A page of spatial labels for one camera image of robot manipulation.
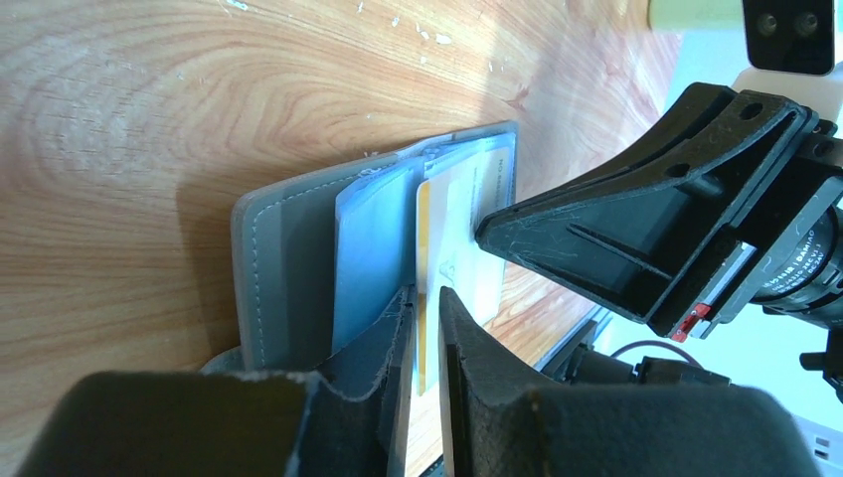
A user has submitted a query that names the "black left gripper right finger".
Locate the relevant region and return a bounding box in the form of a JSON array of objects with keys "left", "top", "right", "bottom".
[{"left": 439, "top": 287, "right": 818, "bottom": 476}]

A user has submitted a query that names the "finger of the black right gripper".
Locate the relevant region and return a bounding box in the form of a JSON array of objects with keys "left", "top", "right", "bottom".
[
  {"left": 473, "top": 108, "right": 808, "bottom": 327},
  {"left": 566, "top": 82, "right": 800, "bottom": 192}
]

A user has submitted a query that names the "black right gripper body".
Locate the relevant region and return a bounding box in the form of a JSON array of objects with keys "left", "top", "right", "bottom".
[{"left": 647, "top": 105, "right": 842, "bottom": 341}]

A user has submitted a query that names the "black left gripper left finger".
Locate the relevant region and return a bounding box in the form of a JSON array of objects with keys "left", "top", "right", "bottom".
[{"left": 19, "top": 287, "right": 417, "bottom": 476}]

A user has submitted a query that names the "green liquid bottle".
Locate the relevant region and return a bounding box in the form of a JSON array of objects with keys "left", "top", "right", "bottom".
[{"left": 647, "top": 0, "right": 744, "bottom": 32}]

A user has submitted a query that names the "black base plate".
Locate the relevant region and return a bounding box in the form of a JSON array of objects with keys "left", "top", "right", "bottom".
[{"left": 422, "top": 302, "right": 610, "bottom": 476}]

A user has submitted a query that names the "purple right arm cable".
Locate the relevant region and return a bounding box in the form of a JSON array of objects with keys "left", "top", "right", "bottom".
[{"left": 608, "top": 339, "right": 703, "bottom": 367}]

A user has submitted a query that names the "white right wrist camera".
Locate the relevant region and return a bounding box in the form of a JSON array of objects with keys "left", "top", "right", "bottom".
[{"left": 733, "top": 0, "right": 842, "bottom": 126}]

